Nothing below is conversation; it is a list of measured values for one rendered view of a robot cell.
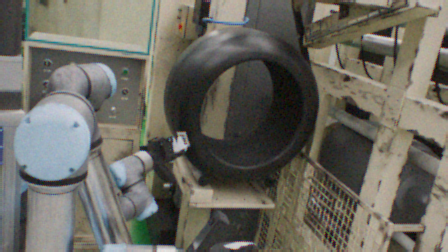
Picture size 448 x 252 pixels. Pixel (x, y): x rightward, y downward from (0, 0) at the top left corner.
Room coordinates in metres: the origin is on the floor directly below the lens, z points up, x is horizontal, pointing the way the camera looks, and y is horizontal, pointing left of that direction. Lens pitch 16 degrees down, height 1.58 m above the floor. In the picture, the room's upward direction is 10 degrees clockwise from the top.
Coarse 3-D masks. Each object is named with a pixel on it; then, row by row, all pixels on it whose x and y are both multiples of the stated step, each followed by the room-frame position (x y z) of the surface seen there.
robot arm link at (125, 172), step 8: (120, 160) 1.25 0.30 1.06; (128, 160) 1.24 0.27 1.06; (136, 160) 1.26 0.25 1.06; (112, 168) 1.19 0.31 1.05; (120, 168) 1.20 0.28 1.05; (128, 168) 1.22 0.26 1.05; (136, 168) 1.24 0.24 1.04; (144, 168) 1.27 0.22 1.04; (120, 176) 1.18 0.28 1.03; (128, 176) 1.20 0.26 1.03; (136, 176) 1.22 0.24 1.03; (120, 184) 1.18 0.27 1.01; (128, 184) 1.19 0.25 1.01
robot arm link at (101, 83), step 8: (88, 64) 1.29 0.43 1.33; (96, 64) 1.31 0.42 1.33; (88, 72) 1.24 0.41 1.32; (96, 72) 1.27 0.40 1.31; (104, 72) 1.30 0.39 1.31; (112, 72) 1.33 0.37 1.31; (88, 80) 1.22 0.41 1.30; (96, 80) 1.25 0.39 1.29; (104, 80) 1.28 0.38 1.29; (112, 80) 1.31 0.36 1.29; (88, 88) 1.21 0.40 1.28; (96, 88) 1.24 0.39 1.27; (104, 88) 1.28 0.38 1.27; (112, 88) 1.31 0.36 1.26; (88, 96) 1.22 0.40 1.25; (96, 96) 1.26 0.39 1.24; (104, 96) 1.30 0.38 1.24; (96, 104) 1.28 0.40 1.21; (96, 112) 1.31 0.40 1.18
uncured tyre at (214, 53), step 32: (224, 32) 1.66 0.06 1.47; (256, 32) 1.62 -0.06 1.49; (192, 64) 1.53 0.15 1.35; (224, 64) 1.52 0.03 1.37; (288, 64) 1.60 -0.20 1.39; (192, 96) 1.49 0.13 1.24; (288, 96) 1.91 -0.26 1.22; (192, 128) 1.49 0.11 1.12; (256, 128) 1.90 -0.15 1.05; (288, 128) 1.84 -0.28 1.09; (192, 160) 1.54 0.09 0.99; (224, 160) 1.56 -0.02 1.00; (256, 160) 1.78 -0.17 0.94; (288, 160) 1.63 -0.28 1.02
